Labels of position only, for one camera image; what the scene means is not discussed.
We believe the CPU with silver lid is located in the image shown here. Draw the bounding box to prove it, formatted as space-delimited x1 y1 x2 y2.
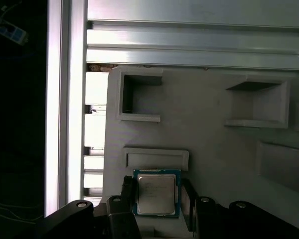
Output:
132 169 182 219

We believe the blue white power strip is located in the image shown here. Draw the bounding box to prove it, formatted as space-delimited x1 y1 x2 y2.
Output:
0 11 29 45

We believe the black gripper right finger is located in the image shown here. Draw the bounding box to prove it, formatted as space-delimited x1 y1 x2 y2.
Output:
180 178 299 239

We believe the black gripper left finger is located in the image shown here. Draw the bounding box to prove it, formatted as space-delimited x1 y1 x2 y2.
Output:
22 175 143 239

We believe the grey plastic parts rack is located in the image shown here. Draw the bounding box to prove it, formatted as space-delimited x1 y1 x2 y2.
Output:
102 67 299 239

